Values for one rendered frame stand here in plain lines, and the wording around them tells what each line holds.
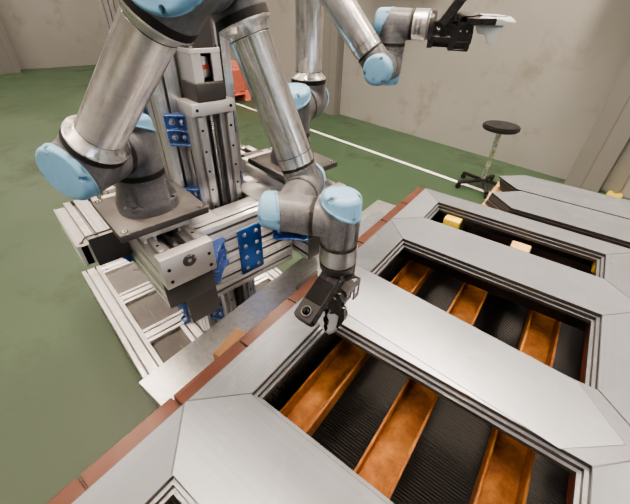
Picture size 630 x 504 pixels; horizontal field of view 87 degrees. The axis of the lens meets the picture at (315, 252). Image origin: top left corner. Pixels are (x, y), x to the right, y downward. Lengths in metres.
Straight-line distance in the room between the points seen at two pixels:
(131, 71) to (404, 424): 0.89
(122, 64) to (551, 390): 0.98
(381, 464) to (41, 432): 1.49
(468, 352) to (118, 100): 0.85
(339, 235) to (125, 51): 0.43
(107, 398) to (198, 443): 1.24
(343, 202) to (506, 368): 0.53
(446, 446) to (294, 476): 0.52
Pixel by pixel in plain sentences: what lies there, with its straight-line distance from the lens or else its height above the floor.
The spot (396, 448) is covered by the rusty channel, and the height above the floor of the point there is 0.68.
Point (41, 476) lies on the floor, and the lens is 1.86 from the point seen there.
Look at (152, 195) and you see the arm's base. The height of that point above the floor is 1.09.
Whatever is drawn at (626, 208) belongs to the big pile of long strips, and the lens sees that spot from 1.84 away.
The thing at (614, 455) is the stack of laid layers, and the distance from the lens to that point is 0.87.
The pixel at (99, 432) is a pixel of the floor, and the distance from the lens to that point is 1.84.
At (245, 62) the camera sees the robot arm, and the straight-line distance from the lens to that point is 0.69.
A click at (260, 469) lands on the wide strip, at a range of 0.67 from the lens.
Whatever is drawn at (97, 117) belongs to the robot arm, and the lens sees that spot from 0.71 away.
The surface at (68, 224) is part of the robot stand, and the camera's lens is 1.20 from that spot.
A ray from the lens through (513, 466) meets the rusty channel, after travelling 0.96.
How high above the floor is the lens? 1.47
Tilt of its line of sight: 37 degrees down
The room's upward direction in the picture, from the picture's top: 2 degrees clockwise
